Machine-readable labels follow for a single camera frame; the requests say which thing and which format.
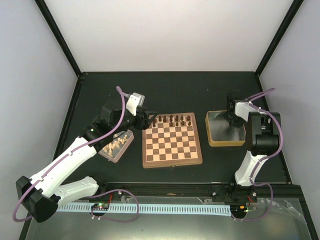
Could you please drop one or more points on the wooden chess board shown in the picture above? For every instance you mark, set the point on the wooden chess board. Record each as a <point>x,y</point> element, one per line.
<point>165,146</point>

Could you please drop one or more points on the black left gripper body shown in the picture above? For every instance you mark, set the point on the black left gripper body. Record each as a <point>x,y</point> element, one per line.
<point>141,123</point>

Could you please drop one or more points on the left circuit board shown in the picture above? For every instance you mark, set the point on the left circuit board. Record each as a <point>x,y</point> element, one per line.
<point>100,207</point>

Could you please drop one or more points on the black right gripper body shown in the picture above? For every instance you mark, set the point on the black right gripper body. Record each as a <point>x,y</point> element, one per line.
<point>234,120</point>

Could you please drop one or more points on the pink metal tin tray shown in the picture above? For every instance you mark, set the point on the pink metal tin tray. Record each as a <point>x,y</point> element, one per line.
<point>127,144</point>

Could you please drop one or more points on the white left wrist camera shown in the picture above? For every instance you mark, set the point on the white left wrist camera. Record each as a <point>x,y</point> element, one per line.
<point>135,100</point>

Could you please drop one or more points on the gold metal tin tray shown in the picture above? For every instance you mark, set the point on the gold metal tin tray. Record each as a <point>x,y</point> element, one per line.
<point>220,133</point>

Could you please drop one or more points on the right circuit board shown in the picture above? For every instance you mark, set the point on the right circuit board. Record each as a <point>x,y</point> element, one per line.
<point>242,208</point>

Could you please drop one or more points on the black frame post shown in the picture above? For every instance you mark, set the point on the black frame post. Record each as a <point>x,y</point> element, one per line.
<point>47,15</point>
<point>283,27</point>

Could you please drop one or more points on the black mounting rail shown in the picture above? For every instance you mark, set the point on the black mounting rail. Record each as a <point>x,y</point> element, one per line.
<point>220,192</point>

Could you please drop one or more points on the black frame post right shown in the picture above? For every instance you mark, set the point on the black frame post right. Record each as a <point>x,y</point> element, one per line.
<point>283,27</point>

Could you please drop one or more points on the black frame post left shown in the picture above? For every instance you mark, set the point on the black frame post left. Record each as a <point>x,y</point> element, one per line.
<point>47,15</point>

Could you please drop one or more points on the light blue cable duct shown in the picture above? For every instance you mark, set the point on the light blue cable duct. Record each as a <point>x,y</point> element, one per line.
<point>141,208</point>

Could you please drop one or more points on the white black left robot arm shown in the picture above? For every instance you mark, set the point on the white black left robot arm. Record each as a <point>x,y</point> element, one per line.
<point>44,192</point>

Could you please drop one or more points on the circuit board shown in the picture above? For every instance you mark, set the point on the circuit board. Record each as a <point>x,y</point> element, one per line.
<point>100,207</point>
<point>242,208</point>

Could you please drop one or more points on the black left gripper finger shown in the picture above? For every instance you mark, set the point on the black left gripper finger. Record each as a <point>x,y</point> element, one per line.
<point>147,123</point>
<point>150,115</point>

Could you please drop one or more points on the light wooden chess pieces pile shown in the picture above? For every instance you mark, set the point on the light wooden chess pieces pile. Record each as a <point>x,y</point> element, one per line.
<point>113,148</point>

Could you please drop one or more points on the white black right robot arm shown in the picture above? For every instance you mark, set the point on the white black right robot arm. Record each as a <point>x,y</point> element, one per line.
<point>263,139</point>

